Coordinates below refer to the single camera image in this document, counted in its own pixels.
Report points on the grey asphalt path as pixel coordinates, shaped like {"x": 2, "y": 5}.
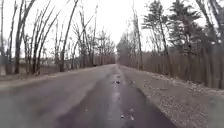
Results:
{"x": 66, "y": 96}

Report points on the wood of trees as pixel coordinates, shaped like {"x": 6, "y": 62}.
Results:
{"x": 180, "y": 43}

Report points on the row of bare trees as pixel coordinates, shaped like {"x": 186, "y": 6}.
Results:
{"x": 40, "y": 43}

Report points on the dry grass verge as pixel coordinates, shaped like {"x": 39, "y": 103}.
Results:
{"x": 20, "y": 77}

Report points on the gravel and leaf verge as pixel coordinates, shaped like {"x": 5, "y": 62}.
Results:
{"x": 166, "y": 96}

